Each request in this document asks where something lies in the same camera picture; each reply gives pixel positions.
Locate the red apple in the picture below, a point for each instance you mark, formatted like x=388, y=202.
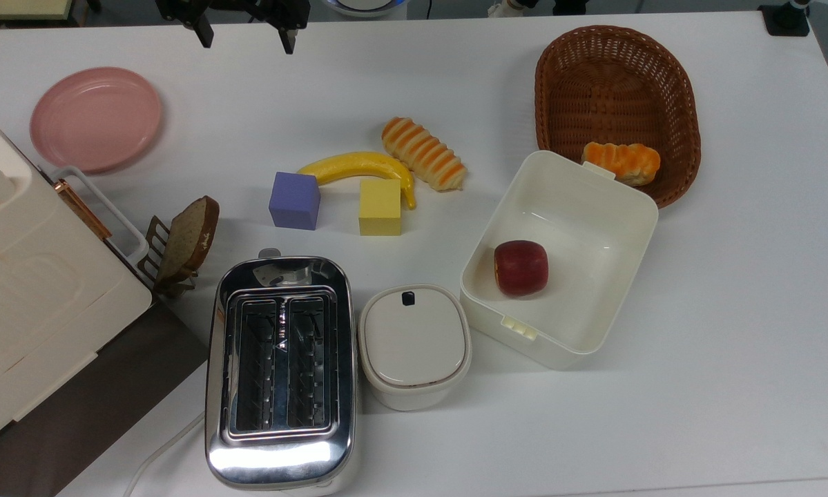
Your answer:
x=521, y=268

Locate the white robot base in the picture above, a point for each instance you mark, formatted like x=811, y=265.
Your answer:
x=365, y=5

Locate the brown bread slice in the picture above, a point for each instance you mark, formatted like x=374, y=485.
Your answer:
x=191, y=238

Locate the striped bread roll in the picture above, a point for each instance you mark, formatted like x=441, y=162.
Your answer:
x=424, y=153

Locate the white open plastic box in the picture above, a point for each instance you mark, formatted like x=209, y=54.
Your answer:
x=593, y=228

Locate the yellow cube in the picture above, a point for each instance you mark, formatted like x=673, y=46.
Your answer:
x=380, y=207

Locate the white lidded container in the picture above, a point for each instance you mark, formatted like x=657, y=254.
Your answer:
x=414, y=345

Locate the yellow banana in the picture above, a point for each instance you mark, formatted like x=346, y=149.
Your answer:
x=358, y=166

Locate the purple cube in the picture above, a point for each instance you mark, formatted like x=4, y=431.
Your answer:
x=293, y=201

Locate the orange glazed bread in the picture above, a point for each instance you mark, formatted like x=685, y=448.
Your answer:
x=624, y=162

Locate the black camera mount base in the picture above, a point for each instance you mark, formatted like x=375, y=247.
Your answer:
x=785, y=18

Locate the chrome toaster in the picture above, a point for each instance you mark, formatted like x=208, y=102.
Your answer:
x=282, y=373

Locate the cream oven appliance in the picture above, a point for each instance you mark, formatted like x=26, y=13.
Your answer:
x=34, y=290

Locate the brown wicker basket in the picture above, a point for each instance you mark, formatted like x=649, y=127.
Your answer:
x=614, y=90

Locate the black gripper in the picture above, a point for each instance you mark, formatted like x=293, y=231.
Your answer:
x=237, y=5

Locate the pink round plate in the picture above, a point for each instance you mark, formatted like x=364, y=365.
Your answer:
x=96, y=119

